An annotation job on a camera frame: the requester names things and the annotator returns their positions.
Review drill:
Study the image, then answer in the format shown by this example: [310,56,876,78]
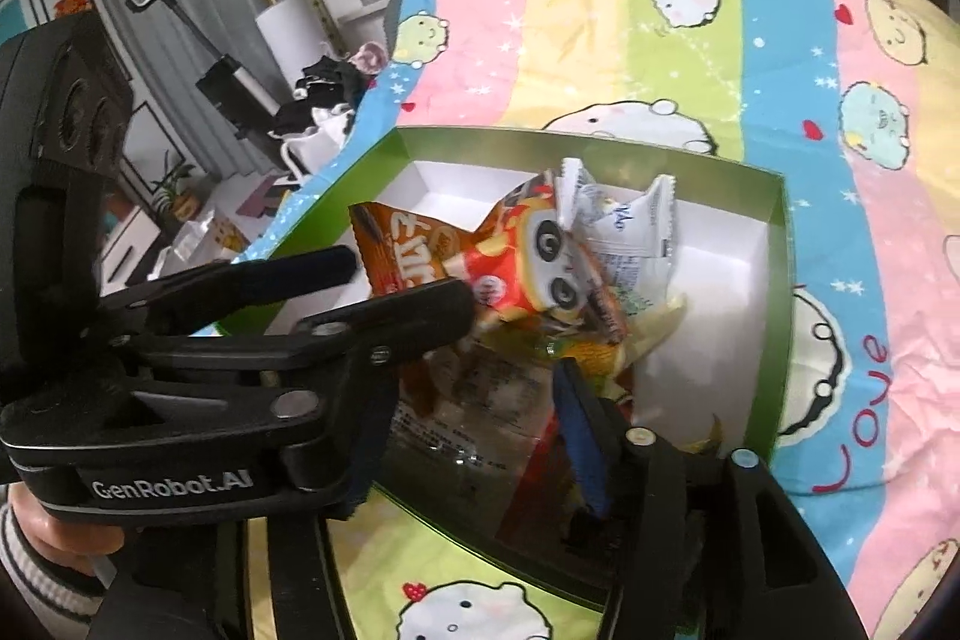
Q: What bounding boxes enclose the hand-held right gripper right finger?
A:
[551,359,852,640]

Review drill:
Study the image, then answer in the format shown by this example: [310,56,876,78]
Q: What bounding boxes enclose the yellow green chip packet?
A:
[544,291,687,401]

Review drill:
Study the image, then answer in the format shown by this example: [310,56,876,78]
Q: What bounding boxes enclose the upright floor washer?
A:
[126,0,282,139]

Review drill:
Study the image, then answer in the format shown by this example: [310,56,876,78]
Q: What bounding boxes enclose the potted green plant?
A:
[150,156,200,221]

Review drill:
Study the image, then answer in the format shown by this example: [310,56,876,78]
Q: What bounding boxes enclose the person's left forearm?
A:
[0,505,106,618]

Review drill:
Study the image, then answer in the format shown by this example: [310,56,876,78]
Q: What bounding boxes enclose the clear biscuit packet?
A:
[390,347,571,483]

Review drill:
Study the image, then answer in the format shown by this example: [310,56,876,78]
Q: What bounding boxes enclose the white cylinder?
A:
[255,0,338,79]

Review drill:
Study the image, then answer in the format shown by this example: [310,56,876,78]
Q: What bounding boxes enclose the white peanut snack packet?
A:
[559,158,680,311]

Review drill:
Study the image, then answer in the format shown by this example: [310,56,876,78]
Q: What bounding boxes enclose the person's left hand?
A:
[4,482,126,594]

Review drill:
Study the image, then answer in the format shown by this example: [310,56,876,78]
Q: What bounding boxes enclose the green cardboard box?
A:
[214,124,792,611]

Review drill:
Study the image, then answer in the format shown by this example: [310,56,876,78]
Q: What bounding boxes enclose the pile of black white clothes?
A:
[270,40,391,176]

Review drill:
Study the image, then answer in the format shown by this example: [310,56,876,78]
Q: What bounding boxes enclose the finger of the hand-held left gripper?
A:
[97,245,359,342]
[141,277,476,421]

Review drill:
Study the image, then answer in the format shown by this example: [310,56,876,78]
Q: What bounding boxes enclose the pile of scattered packaging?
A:
[157,175,301,266]

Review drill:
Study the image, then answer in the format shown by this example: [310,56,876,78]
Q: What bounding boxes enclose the white low cabinet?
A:
[101,197,170,289]

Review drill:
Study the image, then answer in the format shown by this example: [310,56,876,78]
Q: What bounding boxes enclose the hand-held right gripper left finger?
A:
[86,377,398,640]

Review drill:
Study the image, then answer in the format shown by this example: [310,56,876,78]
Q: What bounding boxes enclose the red cartoon snack packet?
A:
[442,175,631,341]

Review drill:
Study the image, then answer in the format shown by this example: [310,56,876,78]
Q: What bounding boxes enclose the striped cartoon blanket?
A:
[240,0,960,640]

